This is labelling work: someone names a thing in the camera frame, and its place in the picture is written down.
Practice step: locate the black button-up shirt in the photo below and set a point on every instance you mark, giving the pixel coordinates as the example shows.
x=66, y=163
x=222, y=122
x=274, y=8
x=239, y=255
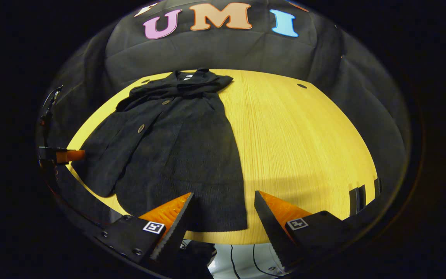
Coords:
x=176, y=155

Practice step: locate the black slats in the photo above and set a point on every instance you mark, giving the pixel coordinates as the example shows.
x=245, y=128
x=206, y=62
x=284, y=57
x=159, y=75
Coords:
x=356, y=199

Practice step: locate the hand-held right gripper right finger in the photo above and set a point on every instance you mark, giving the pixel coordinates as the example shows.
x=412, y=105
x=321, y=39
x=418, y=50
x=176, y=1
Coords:
x=271, y=232

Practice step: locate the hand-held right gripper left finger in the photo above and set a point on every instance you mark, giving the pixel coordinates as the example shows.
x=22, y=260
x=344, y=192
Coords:
x=178, y=228

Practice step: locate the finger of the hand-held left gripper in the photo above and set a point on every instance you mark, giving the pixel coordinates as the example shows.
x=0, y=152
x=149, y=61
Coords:
x=70, y=155

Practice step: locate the black backdrop cloth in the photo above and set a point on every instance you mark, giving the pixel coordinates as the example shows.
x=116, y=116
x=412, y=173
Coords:
x=215, y=54

